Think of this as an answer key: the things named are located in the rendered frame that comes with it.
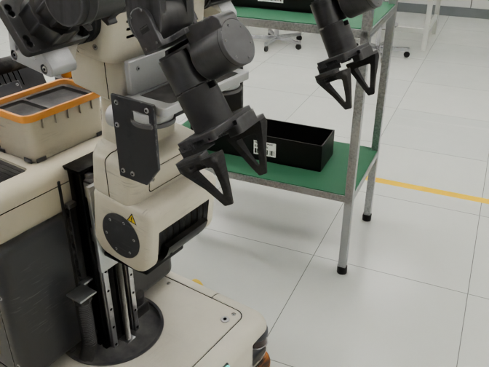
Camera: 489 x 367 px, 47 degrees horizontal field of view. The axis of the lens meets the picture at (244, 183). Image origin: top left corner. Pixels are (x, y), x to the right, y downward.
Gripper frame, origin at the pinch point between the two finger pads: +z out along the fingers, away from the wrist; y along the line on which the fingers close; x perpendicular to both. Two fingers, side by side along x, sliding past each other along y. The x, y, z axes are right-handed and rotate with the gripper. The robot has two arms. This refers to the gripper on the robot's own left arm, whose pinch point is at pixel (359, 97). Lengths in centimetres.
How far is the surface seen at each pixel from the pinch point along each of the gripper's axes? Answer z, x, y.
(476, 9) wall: 21, 158, 545
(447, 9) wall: 9, 184, 538
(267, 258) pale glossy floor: 61, 100, 59
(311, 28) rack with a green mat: -17, 46, 64
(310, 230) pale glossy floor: 62, 97, 87
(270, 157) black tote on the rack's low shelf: 23, 91, 74
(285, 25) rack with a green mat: -21, 54, 62
